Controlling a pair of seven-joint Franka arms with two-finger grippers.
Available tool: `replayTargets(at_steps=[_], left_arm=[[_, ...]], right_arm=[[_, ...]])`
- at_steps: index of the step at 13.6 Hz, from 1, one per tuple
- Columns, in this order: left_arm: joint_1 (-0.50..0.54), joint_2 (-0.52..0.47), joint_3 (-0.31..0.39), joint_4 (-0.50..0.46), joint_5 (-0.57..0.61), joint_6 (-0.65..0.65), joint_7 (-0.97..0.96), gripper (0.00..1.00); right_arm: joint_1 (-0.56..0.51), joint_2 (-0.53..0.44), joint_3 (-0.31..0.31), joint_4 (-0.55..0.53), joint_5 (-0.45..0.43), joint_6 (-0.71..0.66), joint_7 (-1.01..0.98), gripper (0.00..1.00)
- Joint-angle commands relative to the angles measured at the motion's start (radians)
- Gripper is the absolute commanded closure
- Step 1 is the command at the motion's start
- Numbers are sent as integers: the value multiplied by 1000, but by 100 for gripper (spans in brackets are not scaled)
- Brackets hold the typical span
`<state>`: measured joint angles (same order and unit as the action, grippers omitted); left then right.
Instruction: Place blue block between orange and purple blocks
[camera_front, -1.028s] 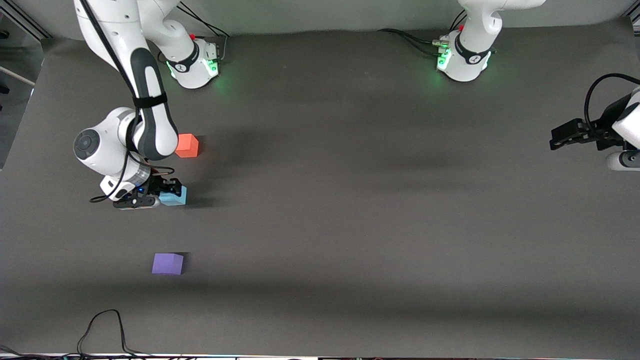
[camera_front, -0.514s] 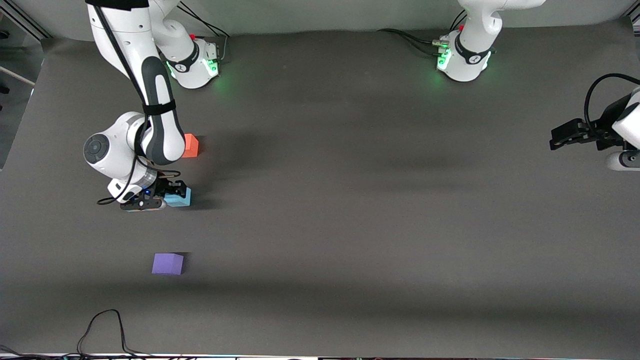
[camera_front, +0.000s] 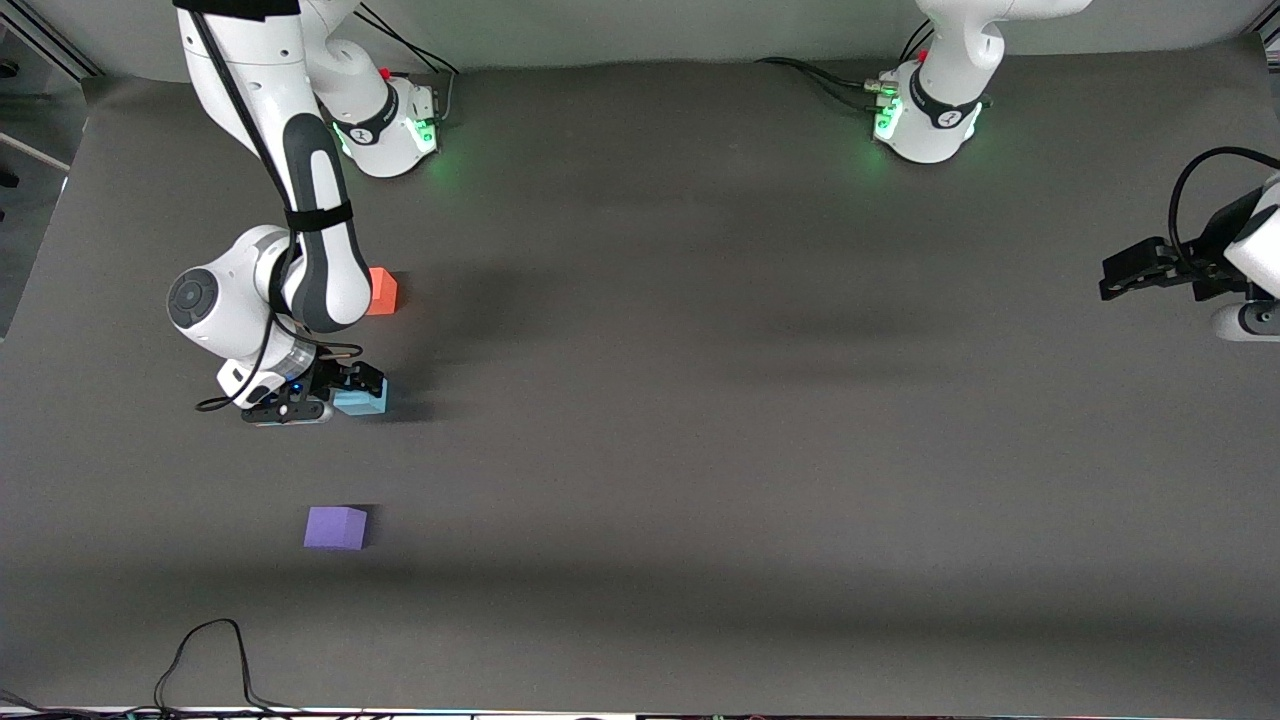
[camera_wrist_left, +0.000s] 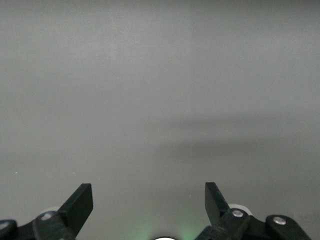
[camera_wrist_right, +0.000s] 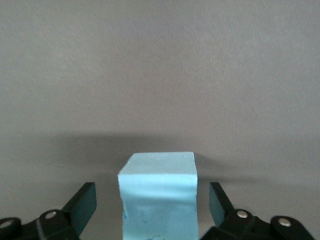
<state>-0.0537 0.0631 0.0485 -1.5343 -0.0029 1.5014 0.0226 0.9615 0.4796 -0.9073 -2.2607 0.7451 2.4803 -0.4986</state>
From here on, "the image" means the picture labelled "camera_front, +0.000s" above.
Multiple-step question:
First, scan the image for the light blue foam block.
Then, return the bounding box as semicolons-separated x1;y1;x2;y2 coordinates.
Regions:
333;378;390;419

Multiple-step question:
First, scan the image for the purple foam block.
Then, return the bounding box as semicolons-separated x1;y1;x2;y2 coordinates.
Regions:
303;506;369;552

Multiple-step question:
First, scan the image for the dark grey table mat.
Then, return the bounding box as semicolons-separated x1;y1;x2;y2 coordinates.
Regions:
0;35;1280;717

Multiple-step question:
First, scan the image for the thin light bar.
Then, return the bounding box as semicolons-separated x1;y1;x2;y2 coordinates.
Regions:
0;131;74;174

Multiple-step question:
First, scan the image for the thin black looped cable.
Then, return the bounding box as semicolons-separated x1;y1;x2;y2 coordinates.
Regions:
154;618;301;717

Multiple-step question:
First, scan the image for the black left arm base cable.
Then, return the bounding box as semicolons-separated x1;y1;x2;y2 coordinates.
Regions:
755;20;936;113

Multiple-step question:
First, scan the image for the black cable along table edge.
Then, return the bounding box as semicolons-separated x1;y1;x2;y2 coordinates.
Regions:
0;688;161;720

